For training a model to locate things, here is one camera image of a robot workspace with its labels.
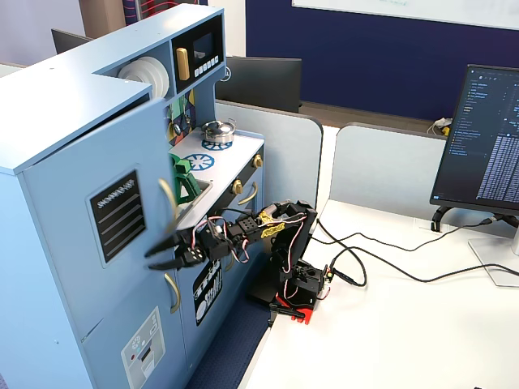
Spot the lit computer monitor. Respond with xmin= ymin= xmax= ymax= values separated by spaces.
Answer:
xmin=429 ymin=63 xmax=519 ymax=216

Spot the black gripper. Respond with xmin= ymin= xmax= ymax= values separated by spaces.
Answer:
xmin=144 ymin=216 xmax=235 ymax=271

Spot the blue oven door with window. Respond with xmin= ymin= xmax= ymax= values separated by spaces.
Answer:
xmin=226 ymin=180 xmax=265 ymax=264

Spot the grey toy sink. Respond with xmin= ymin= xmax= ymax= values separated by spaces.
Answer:
xmin=176 ymin=181 xmax=212 ymax=222

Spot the silver monitor stand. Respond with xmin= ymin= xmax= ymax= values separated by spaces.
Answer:
xmin=468 ymin=216 xmax=519 ymax=289

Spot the white toy plate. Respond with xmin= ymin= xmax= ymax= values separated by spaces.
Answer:
xmin=141 ymin=55 xmax=170 ymax=99
xmin=133 ymin=58 xmax=167 ymax=100
xmin=118 ymin=60 xmax=163 ymax=100

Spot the black cable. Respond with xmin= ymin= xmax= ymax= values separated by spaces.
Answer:
xmin=307 ymin=233 xmax=519 ymax=284
xmin=315 ymin=216 xmax=504 ymax=253
xmin=331 ymin=246 xmax=368 ymax=287

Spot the white and yellow plug bundle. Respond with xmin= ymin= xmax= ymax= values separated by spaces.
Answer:
xmin=427 ymin=117 xmax=453 ymax=138

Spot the red table clamp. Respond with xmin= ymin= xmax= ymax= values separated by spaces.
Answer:
xmin=269 ymin=294 xmax=318 ymax=326

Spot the blue door with list label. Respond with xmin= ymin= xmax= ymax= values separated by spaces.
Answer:
xmin=22 ymin=96 xmax=180 ymax=344

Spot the white whiteboard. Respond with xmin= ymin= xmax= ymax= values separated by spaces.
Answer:
xmin=291 ymin=0 xmax=519 ymax=32

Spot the blue wooden toy kitchen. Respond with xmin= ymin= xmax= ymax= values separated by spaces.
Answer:
xmin=0 ymin=3 xmax=267 ymax=389

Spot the steel pot with lid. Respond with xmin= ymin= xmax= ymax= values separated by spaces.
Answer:
xmin=201 ymin=119 xmax=238 ymax=145

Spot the black monitor back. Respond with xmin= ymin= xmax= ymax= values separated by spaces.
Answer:
xmin=51 ymin=28 xmax=94 ymax=56
xmin=214 ymin=56 xmax=303 ymax=114

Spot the blue door with dispenser print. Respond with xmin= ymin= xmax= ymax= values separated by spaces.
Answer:
xmin=80 ymin=267 xmax=187 ymax=389

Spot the black microwave door gold handle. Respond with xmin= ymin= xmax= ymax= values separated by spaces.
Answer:
xmin=172 ymin=15 xmax=224 ymax=92

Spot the grey desk partition panel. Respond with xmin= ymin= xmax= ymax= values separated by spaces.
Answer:
xmin=214 ymin=99 xmax=325 ymax=212
xmin=328 ymin=123 xmax=452 ymax=212

